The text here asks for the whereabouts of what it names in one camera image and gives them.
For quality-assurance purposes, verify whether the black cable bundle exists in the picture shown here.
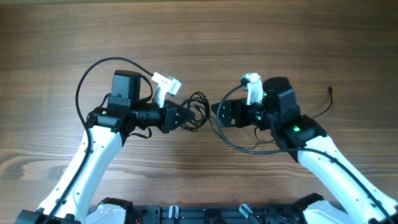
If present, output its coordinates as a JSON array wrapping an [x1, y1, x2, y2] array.
[[180, 91, 223, 138]]

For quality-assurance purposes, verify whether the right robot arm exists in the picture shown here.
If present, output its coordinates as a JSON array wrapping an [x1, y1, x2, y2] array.
[[211, 73, 397, 223]]

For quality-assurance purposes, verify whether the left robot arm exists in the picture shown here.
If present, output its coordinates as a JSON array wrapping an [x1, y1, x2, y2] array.
[[16, 70, 195, 223]]

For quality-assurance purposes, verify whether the left camera black cable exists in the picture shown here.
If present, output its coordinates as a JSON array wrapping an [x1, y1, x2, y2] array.
[[40, 57, 155, 224]]

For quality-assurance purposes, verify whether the camera black cable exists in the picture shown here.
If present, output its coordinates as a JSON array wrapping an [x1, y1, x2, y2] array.
[[40, 57, 155, 224], [216, 82, 396, 224]]

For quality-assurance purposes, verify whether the right camera black cable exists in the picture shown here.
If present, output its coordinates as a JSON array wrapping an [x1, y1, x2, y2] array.
[[216, 82, 396, 224]]

